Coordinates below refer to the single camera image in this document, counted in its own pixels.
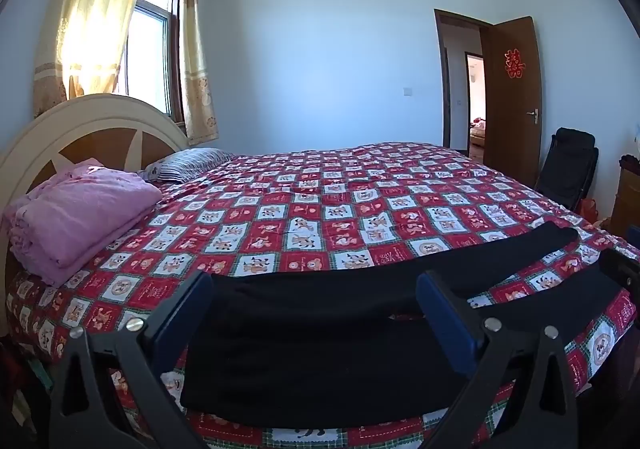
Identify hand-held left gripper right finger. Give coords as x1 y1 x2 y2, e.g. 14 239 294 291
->
415 270 581 449

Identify window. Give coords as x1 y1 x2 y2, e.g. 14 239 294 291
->
112 0 183 122

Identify wooden cabinet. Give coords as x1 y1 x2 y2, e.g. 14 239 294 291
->
610 164 640 240

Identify striped pillow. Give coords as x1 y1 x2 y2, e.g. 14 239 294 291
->
142 148 237 184

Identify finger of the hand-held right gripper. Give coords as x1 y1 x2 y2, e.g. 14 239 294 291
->
600 246 640 291

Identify wide yellow patterned curtain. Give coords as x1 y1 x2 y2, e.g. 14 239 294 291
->
32 0 161 119

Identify brown wooden door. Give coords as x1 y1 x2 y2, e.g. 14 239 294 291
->
482 16 543 187

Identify black pants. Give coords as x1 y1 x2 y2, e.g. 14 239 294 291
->
180 222 630 430

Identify cream and wood headboard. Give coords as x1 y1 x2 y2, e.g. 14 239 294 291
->
0 94 190 330

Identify red paper door decoration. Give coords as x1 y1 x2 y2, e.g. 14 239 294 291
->
504 48 525 79

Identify brown door frame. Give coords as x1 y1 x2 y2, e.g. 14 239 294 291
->
434 8 496 150

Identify black folding chair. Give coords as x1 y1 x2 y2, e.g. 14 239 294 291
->
534 128 600 217

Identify red printed patchwork blanket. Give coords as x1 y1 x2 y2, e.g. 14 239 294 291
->
5 142 640 449

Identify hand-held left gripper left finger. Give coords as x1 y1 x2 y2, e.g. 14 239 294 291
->
49 270 216 449

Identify folded pink blanket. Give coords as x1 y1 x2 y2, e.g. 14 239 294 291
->
2 158 163 286

